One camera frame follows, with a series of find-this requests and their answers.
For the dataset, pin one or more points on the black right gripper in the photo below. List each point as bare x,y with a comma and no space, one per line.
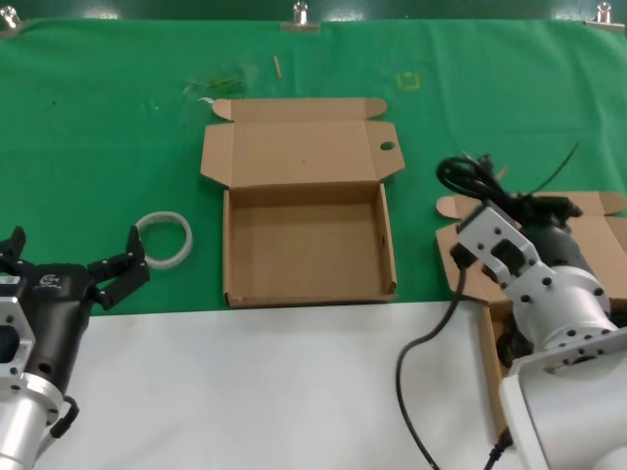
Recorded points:
558,245

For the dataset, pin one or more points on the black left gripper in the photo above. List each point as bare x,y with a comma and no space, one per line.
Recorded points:
59,313

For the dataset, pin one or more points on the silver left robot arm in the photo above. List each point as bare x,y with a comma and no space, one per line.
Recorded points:
24,421

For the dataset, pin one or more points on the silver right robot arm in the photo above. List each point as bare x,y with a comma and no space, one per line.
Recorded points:
563,343

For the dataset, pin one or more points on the open cardboard box with hole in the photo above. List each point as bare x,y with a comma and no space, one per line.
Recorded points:
303,245

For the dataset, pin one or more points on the green table cloth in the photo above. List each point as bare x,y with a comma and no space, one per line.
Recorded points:
98,147

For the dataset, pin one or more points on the clear tape roll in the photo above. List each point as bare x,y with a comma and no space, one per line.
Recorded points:
186,245

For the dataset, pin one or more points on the metal cloth clip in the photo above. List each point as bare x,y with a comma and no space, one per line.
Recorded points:
10,22
605,19
300,24

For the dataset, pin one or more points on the thin wooden stick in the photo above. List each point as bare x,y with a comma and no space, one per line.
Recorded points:
277,67

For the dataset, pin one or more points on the silver right camera bracket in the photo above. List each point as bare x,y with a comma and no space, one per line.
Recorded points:
485,230

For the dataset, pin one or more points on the silver camera bracket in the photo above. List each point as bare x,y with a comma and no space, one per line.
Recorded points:
485,230
12,372

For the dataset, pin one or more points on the silver left camera bracket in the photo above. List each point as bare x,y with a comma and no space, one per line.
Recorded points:
12,372

